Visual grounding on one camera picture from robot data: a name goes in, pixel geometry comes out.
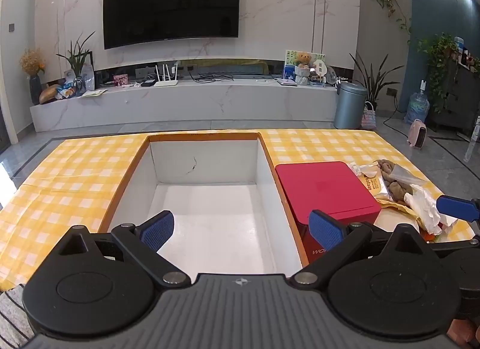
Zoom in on bushy green plant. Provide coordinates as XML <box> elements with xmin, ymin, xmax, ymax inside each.
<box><xmin>418</xmin><ymin>34</ymin><xmax>460</xmax><ymax>113</ymax></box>

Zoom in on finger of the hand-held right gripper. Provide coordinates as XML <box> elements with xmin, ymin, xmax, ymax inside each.
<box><xmin>427</xmin><ymin>237</ymin><xmax>480</xmax><ymax>251</ymax></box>
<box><xmin>436</xmin><ymin>194</ymin><xmax>480</xmax><ymax>224</ymax></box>

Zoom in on brown plush towel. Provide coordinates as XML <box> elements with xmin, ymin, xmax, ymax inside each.
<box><xmin>375</xmin><ymin>159</ymin><xmax>417</xmax><ymax>207</ymax></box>

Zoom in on blue water bottle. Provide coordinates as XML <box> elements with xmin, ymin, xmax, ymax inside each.
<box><xmin>405</xmin><ymin>79</ymin><xmax>431</xmax><ymax>125</ymax></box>

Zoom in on grey striped clothing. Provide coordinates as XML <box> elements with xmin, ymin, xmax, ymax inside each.
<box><xmin>0</xmin><ymin>284</ymin><xmax>36</xmax><ymax>349</ymax></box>

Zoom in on green plant in glass vase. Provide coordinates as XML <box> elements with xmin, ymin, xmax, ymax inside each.
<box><xmin>56</xmin><ymin>32</ymin><xmax>96</xmax><ymax>96</ymax></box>

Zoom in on yellow checked mat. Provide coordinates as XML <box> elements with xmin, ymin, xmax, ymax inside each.
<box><xmin>0</xmin><ymin>128</ymin><xmax>477</xmax><ymax>293</ymax></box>

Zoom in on yellow silver wipes packet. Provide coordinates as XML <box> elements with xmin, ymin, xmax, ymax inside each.
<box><xmin>347</xmin><ymin>161</ymin><xmax>426</xmax><ymax>219</ymax></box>

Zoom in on grey metal trash can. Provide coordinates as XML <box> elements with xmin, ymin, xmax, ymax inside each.
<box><xmin>333</xmin><ymin>82</ymin><xmax>368</xmax><ymax>130</ymax></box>

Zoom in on dark cabinet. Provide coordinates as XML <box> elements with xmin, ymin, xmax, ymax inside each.
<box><xmin>427</xmin><ymin>56</ymin><xmax>480</xmax><ymax>132</ymax></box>

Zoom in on blue white snack packet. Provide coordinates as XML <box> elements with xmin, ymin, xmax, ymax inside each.
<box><xmin>56</xmin><ymin>82</ymin><xmax>77</xmax><ymax>100</ymax></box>

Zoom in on white tissue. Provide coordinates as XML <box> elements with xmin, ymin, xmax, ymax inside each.
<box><xmin>404</xmin><ymin>183</ymin><xmax>456</xmax><ymax>235</ymax></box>

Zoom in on red wet wipes pack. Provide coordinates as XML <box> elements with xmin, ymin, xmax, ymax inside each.
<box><xmin>275</xmin><ymin>161</ymin><xmax>382</xmax><ymax>265</ymax></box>

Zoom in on white marble television console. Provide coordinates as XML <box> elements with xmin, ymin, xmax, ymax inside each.
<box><xmin>30</xmin><ymin>79</ymin><xmax>340</xmax><ymax>132</ymax></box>

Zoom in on brown teddy bear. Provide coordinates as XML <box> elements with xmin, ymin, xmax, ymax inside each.
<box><xmin>293</xmin><ymin>52</ymin><xmax>314</xmax><ymax>69</ymax></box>

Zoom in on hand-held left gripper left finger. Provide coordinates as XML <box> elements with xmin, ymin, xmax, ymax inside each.
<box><xmin>49</xmin><ymin>210</ymin><xmax>192</xmax><ymax>290</ymax></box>

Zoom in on orange cardboard box white inside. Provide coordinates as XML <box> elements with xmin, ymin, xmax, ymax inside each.
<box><xmin>97</xmin><ymin>131</ymin><xmax>312</xmax><ymax>275</ymax></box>

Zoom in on pastel woven bag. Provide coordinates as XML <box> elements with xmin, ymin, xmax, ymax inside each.
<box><xmin>361</xmin><ymin>101</ymin><xmax>377</xmax><ymax>130</ymax></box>

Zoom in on long-leaf potted plant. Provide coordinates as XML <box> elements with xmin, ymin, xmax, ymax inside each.
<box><xmin>349</xmin><ymin>52</ymin><xmax>404</xmax><ymax>111</ymax></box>

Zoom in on white router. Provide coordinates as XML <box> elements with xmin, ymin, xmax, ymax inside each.
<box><xmin>154</xmin><ymin>64</ymin><xmax>180</xmax><ymax>88</ymax></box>

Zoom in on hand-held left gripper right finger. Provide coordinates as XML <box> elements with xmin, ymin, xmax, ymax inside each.
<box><xmin>294</xmin><ymin>209</ymin><xmax>436</xmax><ymax>291</ymax></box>

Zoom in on black floor cable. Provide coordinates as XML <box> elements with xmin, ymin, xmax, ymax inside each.
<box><xmin>382</xmin><ymin>94</ymin><xmax>409</xmax><ymax>132</ymax></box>

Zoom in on pink space heater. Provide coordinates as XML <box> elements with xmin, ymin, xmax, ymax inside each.
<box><xmin>408</xmin><ymin>119</ymin><xmax>429</xmax><ymax>147</ymax></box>

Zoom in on black wall television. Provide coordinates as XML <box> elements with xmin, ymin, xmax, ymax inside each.
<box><xmin>103</xmin><ymin>0</ymin><xmax>241</xmax><ymax>50</ymax></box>

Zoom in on black cables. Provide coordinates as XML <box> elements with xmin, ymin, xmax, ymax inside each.
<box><xmin>189</xmin><ymin>71</ymin><xmax>235</xmax><ymax>82</ymax></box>

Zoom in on person's right hand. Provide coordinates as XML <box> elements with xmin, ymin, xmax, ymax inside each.
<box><xmin>452</xmin><ymin>317</ymin><xmax>480</xmax><ymax>347</ymax></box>

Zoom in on white plastic bag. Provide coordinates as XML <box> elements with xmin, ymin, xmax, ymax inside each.
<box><xmin>80</xmin><ymin>64</ymin><xmax>95</xmax><ymax>91</ymax></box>

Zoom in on dark vase with dried flowers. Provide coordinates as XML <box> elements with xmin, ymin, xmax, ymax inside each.
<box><xmin>19</xmin><ymin>49</ymin><xmax>46</xmax><ymax>105</ymax></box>

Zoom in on brown bread loaf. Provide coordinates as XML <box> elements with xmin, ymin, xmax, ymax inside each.
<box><xmin>39</xmin><ymin>84</ymin><xmax>62</xmax><ymax>105</ymax></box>

